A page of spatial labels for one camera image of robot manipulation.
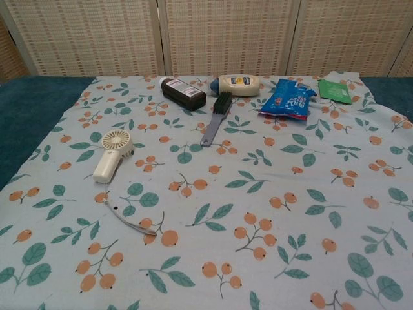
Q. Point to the green sachet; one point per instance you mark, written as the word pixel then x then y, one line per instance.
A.
pixel 334 91

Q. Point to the grey brush black bristles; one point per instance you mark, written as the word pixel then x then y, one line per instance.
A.
pixel 219 111

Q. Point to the dark brown liquid bottle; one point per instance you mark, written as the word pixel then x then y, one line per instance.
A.
pixel 182 93

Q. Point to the white handheld mini fan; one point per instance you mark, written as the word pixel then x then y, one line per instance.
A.
pixel 108 158

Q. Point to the woven rattan folding screen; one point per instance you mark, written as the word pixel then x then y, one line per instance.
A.
pixel 206 37

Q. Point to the floral fruit print tablecloth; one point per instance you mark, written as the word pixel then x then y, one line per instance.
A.
pixel 226 210

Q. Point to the teal fabric table cover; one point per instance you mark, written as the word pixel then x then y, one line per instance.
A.
pixel 29 106

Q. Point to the white squeeze bottle blue cap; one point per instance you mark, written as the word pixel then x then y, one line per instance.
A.
pixel 238 85

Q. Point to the blue snack packet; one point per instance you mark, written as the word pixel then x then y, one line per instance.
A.
pixel 287 100

